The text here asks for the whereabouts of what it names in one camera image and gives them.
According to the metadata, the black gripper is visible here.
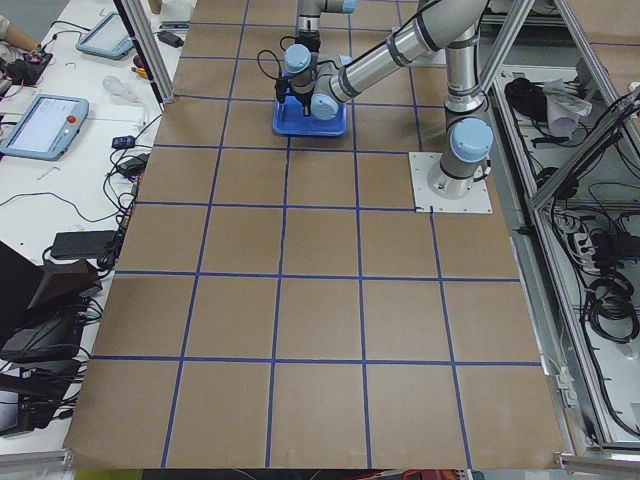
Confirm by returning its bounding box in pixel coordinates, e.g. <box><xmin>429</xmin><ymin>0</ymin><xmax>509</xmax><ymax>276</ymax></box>
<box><xmin>298</xmin><ymin>92</ymin><xmax>313</xmax><ymax>117</ymax></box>

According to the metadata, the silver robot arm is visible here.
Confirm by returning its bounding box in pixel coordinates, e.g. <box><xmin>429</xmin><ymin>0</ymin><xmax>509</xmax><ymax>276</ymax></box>
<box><xmin>274</xmin><ymin>1</ymin><xmax>494</xmax><ymax>200</ymax></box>
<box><xmin>295</xmin><ymin>0</ymin><xmax>358</xmax><ymax>53</ymax></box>

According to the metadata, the blue plastic tray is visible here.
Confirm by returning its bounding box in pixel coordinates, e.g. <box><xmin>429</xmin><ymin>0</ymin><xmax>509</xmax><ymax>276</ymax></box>
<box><xmin>272</xmin><ymin>79</ymin><xmax>347</xmax><ymax>137</ymax></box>

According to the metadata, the teach pendant far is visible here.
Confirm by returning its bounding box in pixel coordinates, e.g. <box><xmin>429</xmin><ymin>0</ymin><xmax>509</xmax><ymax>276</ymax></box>
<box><xmin>76</xmin><ymin>12</ymin><xmax>134</xmax><ymax>60</ymax></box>

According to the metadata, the teach pendant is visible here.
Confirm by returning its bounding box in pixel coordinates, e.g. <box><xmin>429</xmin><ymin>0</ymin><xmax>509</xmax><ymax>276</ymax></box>
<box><xmin>76</xmin><ymin>12</ymin><xmax>134</xmax><ymax>60</ymax></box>
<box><xmin>1</xmin><ymin>94</ymin><xmax>89</xmax><ymax>161</ymax></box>

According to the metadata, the teach pendant near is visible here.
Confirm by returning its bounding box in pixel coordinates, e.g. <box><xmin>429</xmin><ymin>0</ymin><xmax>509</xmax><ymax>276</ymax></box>
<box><xmin>1</xmin><ymin>94</ymin><xmax>89</xmax><ymax>161</ymax></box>

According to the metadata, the black power adapter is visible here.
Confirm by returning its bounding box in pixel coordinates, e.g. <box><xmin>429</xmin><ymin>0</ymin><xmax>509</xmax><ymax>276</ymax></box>
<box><xmin>50</xmin><ymin>230</ymin><xmax>116</xmax><ymax>260</ymax></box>

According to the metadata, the black braided cable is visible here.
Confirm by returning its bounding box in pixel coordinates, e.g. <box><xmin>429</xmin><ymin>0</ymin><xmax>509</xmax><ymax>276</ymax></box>
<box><xmin>257</xmin><ymin>48</ymin><xmax>291</xmax><ymax>104</ymax></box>

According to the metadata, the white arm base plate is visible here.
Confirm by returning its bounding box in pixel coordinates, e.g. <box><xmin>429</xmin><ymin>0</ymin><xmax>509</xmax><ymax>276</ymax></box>
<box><xmin>408</xmin><ymin>152</ymin><xmax>493</xmax><ymax>214</ymax></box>

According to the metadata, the aluminium frame post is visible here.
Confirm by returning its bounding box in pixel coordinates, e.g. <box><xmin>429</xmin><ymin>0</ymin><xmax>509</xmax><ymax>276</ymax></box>
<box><xmin>113</xmin><ymin>0</ymin><xmax>175</xmax><ymax>105</ymax></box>

